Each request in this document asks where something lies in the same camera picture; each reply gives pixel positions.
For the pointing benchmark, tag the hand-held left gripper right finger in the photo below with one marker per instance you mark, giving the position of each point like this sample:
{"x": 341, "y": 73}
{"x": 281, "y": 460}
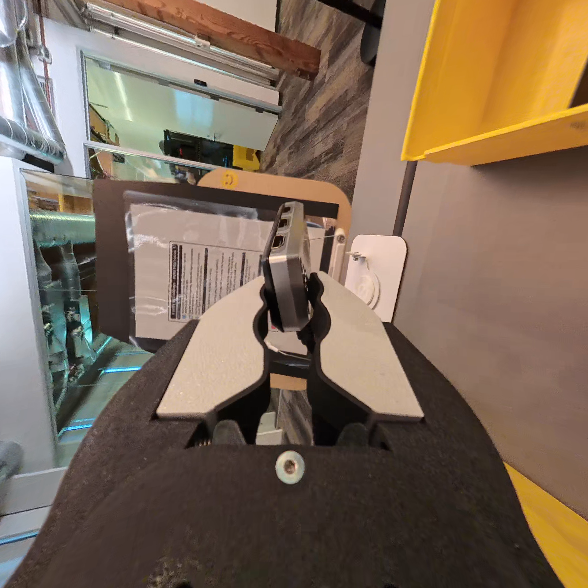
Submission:
{"x": 367, "y": 367}

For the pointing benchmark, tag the dark grey hdmi switch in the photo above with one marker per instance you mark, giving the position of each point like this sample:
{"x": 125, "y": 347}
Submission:
{"x": 287, "y": 275}

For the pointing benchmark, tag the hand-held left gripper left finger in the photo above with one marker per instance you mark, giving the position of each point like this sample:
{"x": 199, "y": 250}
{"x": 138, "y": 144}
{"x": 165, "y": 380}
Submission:
{"x": 216, "y": 367}

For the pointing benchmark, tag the black metal stand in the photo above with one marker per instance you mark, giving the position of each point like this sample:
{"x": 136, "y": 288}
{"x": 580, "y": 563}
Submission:
{"x": 372, "y": 41}

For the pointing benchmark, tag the yellow plastic storage bin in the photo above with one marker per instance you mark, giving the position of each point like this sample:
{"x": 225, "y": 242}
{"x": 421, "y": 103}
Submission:
{"x": 244, "y": 158}
{"x": 556, "y": 528}
{"x": 496, "y": 82}

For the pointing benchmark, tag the wooden beam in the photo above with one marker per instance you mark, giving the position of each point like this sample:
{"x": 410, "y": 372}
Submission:
{"x": 239, "y": 36}

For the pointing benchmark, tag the instruction sign on white stand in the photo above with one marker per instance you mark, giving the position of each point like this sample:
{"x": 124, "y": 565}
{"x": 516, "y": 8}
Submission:
{"x": 151, "y": 257}

